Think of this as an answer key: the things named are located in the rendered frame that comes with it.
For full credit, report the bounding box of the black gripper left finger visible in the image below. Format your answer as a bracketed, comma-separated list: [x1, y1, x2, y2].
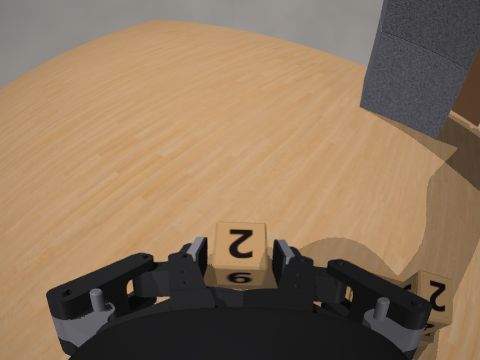
[46, 237, 215, 356]

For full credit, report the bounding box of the tan wooden number cube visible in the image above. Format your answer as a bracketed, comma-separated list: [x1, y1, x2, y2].
[212, 222, 268, 286]
[398, 270, 453, 335]

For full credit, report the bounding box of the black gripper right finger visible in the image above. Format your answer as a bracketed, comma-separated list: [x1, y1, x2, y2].
[269, 239, 432, 360]

